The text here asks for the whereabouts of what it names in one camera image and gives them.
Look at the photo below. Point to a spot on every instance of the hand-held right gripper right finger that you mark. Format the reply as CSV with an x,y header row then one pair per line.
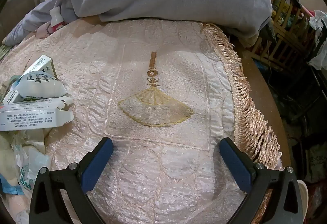
x,y
235,162

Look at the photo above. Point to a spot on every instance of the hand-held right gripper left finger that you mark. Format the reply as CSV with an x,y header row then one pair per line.
x,y
99,162

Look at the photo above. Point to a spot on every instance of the cream plastic trash bin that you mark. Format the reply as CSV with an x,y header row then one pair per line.
x,y
303,193

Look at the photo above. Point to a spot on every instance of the white wrapper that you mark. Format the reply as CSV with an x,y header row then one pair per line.
x,y
40,86

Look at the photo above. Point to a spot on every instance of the crumpled cream tissue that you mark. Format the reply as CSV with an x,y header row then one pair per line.
x,y
38,139

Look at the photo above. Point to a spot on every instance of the clear printed plastic bag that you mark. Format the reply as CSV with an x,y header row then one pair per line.
x,y
26,165

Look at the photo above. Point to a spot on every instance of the long white medicine box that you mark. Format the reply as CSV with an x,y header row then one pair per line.
x,y
33,116

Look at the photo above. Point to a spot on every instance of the printed shopping bag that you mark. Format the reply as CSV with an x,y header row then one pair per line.
x,y
316,160

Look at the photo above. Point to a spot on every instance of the blue plastic packet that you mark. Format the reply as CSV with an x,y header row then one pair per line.
x,y
10,189

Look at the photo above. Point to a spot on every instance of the white and green medicine box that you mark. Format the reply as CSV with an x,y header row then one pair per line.
x,y
12,96

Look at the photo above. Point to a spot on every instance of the pink embroidered fringed tablecloth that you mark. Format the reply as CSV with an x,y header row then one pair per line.
x,y
163,73

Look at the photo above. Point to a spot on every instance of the small white barcode box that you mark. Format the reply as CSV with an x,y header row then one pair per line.
x,y
38,64

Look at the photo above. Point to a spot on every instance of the black metal chair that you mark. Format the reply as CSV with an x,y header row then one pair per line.
x,y
318,80

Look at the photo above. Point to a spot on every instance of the pink flask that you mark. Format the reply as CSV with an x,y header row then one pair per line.
x,y
44,29

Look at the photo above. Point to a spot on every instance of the white plastic bag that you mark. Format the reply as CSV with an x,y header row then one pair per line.
x,y
319,42

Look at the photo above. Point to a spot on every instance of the white bottle with pink label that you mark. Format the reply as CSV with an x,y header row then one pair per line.
x,y
56,19

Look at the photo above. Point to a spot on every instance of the wooden crib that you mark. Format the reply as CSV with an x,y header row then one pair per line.
x,y
281,9

